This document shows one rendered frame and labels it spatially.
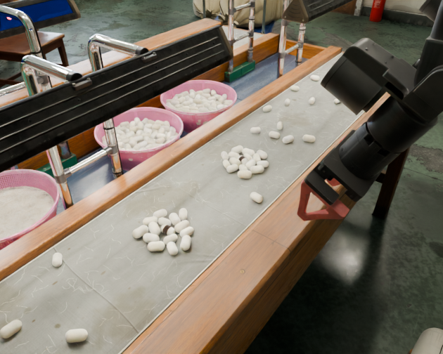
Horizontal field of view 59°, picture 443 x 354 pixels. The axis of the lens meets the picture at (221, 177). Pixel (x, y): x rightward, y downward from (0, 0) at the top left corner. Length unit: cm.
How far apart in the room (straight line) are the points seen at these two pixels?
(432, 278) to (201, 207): 127
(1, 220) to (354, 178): 81
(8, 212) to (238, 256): 57
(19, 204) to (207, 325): 59
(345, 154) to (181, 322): 40
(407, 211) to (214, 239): 153
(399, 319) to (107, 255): 123
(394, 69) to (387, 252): 158
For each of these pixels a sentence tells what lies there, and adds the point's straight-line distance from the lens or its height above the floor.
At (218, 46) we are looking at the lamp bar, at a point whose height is 108.
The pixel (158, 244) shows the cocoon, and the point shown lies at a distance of 84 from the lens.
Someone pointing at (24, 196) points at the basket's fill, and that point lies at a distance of 110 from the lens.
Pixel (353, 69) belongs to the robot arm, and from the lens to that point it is 47.
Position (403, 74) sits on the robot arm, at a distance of 47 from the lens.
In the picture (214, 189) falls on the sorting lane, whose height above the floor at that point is 74.
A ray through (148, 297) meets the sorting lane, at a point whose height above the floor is 74.
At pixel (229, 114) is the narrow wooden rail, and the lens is 129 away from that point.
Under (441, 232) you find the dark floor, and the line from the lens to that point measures 221.
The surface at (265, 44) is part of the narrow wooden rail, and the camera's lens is 198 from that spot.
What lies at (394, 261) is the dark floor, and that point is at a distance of 197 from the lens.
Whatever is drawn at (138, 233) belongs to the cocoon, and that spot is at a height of 76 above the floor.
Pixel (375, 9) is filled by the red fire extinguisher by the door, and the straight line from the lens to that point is 541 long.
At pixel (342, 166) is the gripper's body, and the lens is 52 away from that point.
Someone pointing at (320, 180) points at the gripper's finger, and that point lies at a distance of 51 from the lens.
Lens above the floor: 137
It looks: 37 degrees down
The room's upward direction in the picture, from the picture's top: straight up
